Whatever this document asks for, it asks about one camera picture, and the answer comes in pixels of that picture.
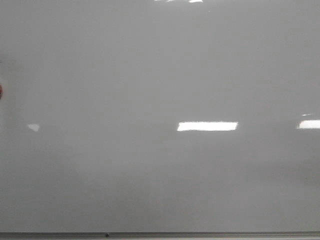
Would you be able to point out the red and white marker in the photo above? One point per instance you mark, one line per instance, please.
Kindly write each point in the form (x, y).
(1, 91)

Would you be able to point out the white glossy whiteboard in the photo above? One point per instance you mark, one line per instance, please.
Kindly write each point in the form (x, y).
(159, 116)

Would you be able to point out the grey aluminium whiteboard frame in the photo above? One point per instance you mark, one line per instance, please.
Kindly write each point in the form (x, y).
(161, 235)

